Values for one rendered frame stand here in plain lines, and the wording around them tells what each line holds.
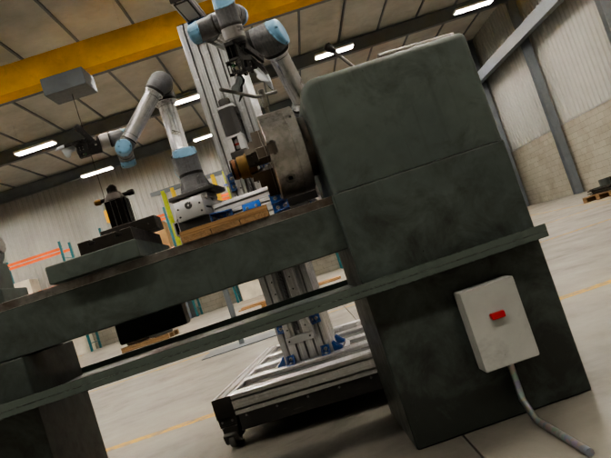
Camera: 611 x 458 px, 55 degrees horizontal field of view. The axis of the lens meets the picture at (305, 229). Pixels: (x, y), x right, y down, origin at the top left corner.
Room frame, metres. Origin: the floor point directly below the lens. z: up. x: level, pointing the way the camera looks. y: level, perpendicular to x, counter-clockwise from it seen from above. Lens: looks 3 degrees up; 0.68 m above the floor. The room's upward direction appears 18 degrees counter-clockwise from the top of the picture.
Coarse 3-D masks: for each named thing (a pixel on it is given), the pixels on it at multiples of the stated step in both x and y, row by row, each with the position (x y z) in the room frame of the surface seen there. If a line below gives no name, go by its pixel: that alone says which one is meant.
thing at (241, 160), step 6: (240, 156) 2.08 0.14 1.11; (234, 162) 2.07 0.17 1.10; (240, 162) 2.06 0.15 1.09; (246, 162) 2.06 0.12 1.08; (234, 168) 2.06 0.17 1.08; (240, 168) 2.06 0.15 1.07; (246, 168) 2.06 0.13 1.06; (252, 168) 2.08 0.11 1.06; (234, 174) 2.07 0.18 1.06; (240, 174) 2.08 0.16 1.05; (246, 174) 2.08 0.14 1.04
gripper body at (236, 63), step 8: (232, 40) 1.92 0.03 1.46; (240, 40) 1.94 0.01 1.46; (232, 48) 1.94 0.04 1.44; (240, 48) 1.96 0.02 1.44; (232, 56) 1.94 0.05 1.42; (240, 56) 1.92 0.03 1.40; (248, 56) 1.96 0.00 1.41; (232, 64) 1.96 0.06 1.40; (240, 64) 1.93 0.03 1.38; (248, 64) 1.96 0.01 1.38; (232, 72) 1.96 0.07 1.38; (240, 72) 1.94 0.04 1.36; (248, 72) 2.00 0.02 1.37
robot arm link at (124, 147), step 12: (156, 72) 2.79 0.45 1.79; (156, 84) 2.74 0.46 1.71; (168, 84) 2.80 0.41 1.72; (144, 96) 2.74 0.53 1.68; (156, 96) 2.76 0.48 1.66; (144, 108) 2.73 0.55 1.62; (132, 120) 2.72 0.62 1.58; (144, 120) 2.74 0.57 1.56; (132, 132) 2.71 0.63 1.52; (120, 144) 2.68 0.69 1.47; (132, 144) 2.72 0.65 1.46; (120, 156) 2.74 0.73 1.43
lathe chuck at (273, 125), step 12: (264, 120) 2.00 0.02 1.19; (276, 120) 1.98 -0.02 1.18; (264, 132) 1.96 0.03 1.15; (276, 132) 1.96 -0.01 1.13; (288, 132) 1.96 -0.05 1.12; (276, 144) 1.95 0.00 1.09; (288, 144) 1.95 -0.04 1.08; (276, 156) 1.95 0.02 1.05; (288, 156) 1.96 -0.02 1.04; (276, 168) 1.96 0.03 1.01; (288, 168) 1.97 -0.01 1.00; (300, 168) 1.98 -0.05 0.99; (276, 180) 2.10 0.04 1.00; (300, 180) 2.01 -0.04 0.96; (288, 192) 2.05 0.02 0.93; (300, 192) 2.08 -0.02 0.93
